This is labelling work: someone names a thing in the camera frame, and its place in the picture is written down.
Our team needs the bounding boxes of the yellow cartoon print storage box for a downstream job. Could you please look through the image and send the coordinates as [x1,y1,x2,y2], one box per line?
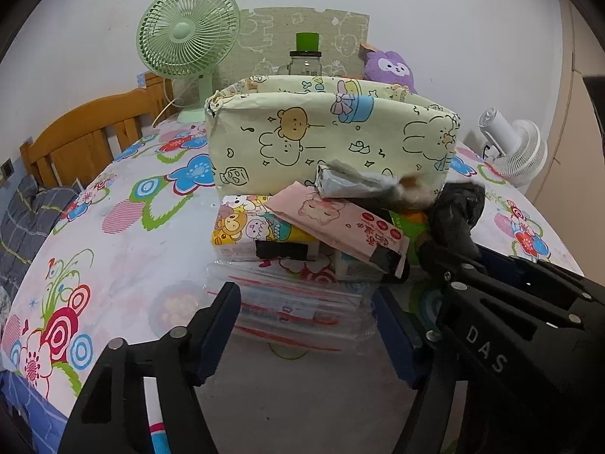
[204,75,461,197]

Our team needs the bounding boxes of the pink cartoon packet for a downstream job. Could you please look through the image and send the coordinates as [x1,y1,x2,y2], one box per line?
[265,184,411,280]

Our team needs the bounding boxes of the glass jar with green cap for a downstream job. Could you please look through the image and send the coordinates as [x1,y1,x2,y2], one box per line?
[284,32,323,76]

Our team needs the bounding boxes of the green packet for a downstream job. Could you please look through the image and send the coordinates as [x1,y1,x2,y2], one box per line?
[390,210,433,266]

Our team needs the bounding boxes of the clear wrapped tissue pack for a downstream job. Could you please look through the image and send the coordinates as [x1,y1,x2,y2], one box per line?
[205,260,379,353]

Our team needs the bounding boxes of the printed cardboard sheet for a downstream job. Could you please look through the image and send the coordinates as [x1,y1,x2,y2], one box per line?
[236,8,370,81]

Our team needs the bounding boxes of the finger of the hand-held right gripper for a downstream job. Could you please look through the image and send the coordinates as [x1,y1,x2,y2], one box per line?
[475,245,605,315]
[417,240,591,331]

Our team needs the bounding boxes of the white desk fan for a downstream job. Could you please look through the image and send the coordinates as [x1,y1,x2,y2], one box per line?
[477,109,549,187]

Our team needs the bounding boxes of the wooden bed headboard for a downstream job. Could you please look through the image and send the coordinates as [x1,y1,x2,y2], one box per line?
[19,72,175,187]

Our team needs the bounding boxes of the cartoon print tissue pack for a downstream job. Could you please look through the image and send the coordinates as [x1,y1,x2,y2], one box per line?
[211,194,317,263]

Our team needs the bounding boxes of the black plastic bag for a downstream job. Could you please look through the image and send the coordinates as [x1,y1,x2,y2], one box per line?
[428,182,487,256]

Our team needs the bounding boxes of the beige wooden door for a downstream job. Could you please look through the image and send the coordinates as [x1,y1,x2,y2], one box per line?
[526,0,605,204]

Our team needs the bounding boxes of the white and tan soft bundle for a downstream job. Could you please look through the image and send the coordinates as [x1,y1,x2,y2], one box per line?
[314,158,441,211]

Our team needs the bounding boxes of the floral printed sheet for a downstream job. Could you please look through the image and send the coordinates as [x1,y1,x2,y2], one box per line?
[0,118,587,454]

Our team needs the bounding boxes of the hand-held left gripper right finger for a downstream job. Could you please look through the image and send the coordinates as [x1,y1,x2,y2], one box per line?
[372,288,468,454]

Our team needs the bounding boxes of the purple plush toy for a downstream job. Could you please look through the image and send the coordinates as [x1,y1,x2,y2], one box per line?
[359,42,419,93]

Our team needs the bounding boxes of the green desk fan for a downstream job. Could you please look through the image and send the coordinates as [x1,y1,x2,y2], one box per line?
[136,0,241,124]

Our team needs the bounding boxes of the small white box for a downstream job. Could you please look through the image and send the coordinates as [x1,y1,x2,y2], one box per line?
[331,250,386,283]

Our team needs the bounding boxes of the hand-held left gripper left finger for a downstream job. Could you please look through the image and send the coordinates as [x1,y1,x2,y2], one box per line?
[59,283,242,454]

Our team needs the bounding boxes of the grey plaid cushion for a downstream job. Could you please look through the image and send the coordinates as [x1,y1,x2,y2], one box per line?
[0,175,81,294]

